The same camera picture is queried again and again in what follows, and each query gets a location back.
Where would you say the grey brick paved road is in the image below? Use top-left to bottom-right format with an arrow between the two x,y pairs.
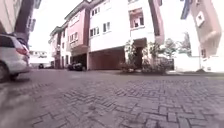
0,68 -> 224,128

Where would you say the low white building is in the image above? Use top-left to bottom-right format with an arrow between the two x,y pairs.
28,49 -> 54,70

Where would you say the white and brown building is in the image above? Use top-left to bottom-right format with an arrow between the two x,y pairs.
48,25 -> 72,70

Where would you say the white and pink building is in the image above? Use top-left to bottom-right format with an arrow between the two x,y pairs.
64,0 -> 166,71

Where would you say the white wall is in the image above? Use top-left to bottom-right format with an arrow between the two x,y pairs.
173,52 -> 203,73

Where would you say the dark car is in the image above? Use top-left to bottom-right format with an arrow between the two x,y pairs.
66,61 -> 88,72

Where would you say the dark red and beige building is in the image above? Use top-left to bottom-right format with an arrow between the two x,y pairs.
0,0 -> 43,46

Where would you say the tree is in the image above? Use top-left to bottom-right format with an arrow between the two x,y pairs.
162,37 -> 178,61

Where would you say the row of bushes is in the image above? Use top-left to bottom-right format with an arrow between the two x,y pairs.
118,39 -> 175,75

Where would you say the silver car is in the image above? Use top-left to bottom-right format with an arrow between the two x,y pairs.
0,33 -> 32,83

